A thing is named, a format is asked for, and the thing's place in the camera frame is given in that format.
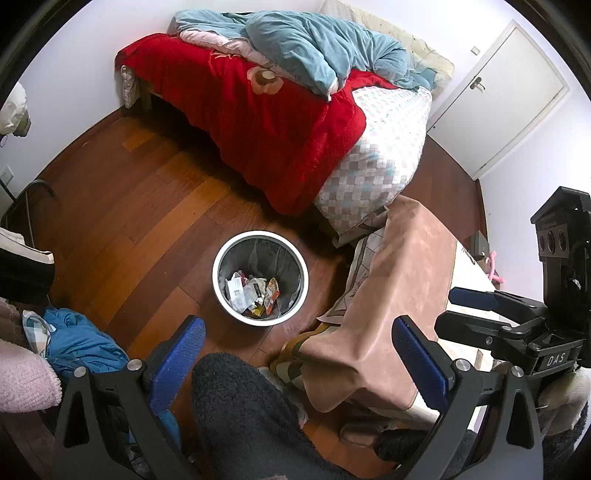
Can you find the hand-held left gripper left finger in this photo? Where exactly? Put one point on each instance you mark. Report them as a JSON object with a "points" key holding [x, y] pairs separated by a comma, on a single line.
{"points": [[180, 355]]}

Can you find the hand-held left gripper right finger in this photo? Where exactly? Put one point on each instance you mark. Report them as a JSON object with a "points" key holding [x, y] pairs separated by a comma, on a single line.
{"points": [[418, 355]]}

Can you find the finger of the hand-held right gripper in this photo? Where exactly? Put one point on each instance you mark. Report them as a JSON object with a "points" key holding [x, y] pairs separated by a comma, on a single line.
{"points": [[475, 299], [471, 330]]}

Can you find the white round waste bin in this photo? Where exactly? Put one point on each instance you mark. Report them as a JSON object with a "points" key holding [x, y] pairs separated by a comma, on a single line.
{"points": [[261, 322]]}

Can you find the pile of discarded packaging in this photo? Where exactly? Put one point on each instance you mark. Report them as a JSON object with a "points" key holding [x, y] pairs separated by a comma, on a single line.
{"points": [[249, 295]]}

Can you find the pink plastic object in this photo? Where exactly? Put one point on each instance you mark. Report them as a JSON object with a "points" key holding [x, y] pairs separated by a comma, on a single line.
{"points": [[494, 270]]}

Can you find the small grey box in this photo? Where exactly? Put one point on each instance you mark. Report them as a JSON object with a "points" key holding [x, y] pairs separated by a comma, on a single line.
{"points": [[479, 242]]}

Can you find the brown cloth over table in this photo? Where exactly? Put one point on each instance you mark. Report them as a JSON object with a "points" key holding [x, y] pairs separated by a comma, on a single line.
{"points": [[397, 286]]}

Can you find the dark fuzzy trouser leg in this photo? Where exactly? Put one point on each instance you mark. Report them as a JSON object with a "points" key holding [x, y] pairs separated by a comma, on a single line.
{"points": [[249, 415], [411, 445]]}

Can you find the pink slipper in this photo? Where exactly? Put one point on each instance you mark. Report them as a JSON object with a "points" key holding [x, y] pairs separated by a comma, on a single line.
{"points": [[362, 433]]}

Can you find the blue cloth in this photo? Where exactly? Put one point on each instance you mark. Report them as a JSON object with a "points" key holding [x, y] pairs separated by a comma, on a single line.
{"points": [[78, 341]]}

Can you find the white patterned cloth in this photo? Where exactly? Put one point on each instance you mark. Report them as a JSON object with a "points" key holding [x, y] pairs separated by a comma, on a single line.
{"points": [[364, 263]]}

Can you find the yellow patterned cloth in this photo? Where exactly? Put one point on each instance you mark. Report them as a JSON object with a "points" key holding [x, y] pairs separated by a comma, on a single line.
{"points": [[295, 350]]}

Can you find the plaid cloth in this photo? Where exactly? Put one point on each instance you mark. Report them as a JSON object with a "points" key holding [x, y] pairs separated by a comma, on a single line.
{"points": [[37, 330]]}

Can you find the pink fuzzy cloth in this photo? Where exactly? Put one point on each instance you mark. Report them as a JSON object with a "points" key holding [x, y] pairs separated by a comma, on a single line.
{"points": [[23, 378]]}

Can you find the checkered bed sheet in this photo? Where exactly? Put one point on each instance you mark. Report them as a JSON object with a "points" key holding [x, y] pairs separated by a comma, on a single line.
{"points": [[383, 152]]}

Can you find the black bag with cream top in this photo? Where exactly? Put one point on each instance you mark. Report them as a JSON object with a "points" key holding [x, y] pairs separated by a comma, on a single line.
{"points": [[23, 277]]}

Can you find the white door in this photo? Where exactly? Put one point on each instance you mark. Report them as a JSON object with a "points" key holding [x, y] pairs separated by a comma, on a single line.
{"points": [[503, 97]]}

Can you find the red blanket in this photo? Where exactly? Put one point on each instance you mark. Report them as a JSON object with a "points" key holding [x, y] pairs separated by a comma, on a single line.
{"points": [[258, 124]]}

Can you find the white fabric object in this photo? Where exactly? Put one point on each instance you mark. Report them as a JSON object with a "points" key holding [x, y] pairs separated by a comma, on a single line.
{"points": [[13, 108]]}

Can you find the teal duvet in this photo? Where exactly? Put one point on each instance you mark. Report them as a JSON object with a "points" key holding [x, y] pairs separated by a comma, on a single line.
{"points": [[300, 46]]}

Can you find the pale pink quilt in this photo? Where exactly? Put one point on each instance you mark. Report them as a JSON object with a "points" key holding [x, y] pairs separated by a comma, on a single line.
{"points": [[217, 44]]}

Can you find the black chair frame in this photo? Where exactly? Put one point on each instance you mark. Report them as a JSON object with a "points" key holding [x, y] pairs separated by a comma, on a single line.
{"points": [[44, 187]]}

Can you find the wall socket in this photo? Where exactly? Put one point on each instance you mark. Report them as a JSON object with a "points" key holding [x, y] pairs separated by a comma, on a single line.
{"points": [[6, 174]]}

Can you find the wooden bed frame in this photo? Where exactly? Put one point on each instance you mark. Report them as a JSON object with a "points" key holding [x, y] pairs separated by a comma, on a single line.
{"points": [[145, 94]]}

